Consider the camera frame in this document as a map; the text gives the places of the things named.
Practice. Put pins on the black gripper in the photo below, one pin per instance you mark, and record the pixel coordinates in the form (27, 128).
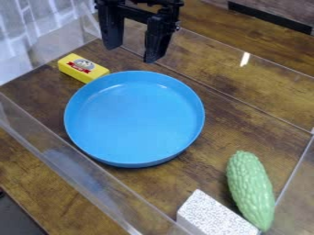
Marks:
(158, 13)

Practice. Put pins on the clear acrylic enclosure wall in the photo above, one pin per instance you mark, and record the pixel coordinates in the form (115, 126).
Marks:
(251, 71)

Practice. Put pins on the blue round tray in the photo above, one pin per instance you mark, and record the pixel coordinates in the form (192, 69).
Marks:
(134, 119)

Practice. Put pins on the green bitter gourd toy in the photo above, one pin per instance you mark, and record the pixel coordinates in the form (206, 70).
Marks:
(251, 189)

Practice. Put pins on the yellow rectangular box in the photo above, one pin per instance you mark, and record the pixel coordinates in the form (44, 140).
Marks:
(82, 69)

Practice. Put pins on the white speckled foam block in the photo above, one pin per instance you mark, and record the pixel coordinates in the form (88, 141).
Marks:
(204, 217)

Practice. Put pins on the black baseboard strip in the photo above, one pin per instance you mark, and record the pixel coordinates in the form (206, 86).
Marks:
(281, 21)

